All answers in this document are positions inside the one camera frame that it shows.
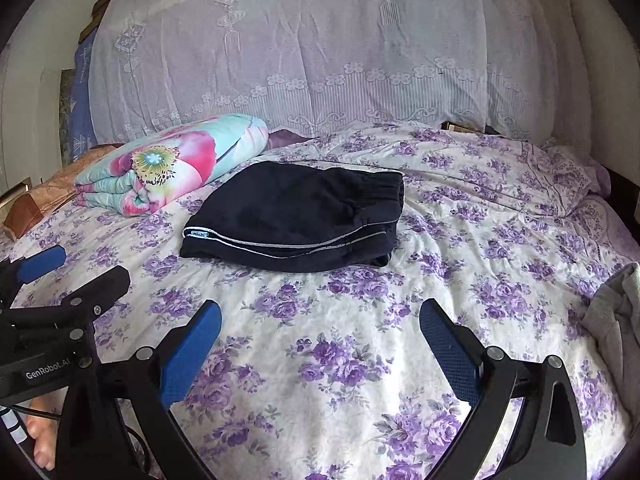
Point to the person's left hand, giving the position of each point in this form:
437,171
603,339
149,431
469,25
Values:
45,435

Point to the green landscape picture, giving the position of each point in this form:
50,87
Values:
66,110

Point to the purple patterned pillow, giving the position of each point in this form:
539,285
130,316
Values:
575,180

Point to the folded colourful floral quilt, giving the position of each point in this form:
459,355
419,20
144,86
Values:
165,160

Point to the white lace cover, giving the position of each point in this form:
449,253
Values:
300,35

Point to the plain purple cloth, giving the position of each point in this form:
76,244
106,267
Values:
290,139

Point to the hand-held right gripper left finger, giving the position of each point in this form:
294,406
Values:
190,350

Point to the blue printed board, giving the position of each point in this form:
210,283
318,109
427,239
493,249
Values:
82,110

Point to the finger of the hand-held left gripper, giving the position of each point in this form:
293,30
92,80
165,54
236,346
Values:
100,287
40,265

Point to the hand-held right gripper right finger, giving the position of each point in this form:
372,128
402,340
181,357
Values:
450,350

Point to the navy blue pants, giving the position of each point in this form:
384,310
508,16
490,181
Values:
290,210

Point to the white cloth bundle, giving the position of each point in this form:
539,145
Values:
550,60

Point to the grey cloth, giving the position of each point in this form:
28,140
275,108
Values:
612,320

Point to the purple floral bed sheet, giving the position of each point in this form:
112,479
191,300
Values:
350,310

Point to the orange brown patterned blanket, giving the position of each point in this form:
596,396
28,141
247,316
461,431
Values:
55,185

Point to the brown flat box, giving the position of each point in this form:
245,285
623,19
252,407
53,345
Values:
465,127

